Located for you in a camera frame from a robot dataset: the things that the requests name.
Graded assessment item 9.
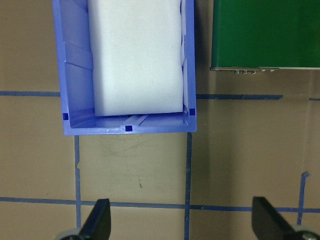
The blue plastic storage bin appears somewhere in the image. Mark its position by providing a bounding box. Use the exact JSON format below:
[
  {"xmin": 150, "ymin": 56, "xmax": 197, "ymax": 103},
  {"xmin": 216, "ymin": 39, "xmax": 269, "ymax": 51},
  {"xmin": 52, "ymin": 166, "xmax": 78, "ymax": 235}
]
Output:
[{"xmin": 51, "ymin": 0, "xmax": 198, "ymax": 137}]

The white foam pad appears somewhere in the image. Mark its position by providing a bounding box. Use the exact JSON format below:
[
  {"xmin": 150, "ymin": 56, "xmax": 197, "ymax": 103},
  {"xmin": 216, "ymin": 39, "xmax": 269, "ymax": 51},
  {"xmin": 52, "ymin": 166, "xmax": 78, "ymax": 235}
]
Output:
[{"xmin": 87, "ymin": 0, "xmax": 185, "ymax": 118}]

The green conveyor belt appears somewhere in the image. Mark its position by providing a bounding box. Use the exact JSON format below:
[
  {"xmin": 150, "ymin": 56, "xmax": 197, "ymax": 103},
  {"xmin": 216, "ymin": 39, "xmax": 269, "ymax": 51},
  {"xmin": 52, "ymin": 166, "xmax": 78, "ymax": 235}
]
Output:
[{"xmin": 209, "ymin": 0, "xmax": 320, "ymax": 75}]

